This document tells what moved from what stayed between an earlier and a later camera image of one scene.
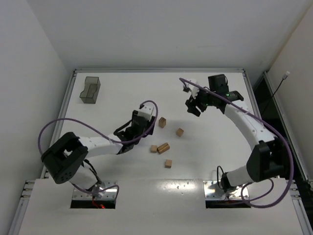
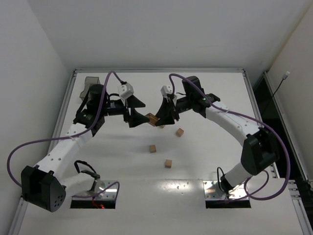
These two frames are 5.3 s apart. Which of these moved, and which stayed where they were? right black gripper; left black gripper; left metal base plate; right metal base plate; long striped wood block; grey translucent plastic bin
Moved: long striped wood block; right black gripper; left black gripper
Stayed: left metal base plate; right metal base plate; grey translucent plastic bin
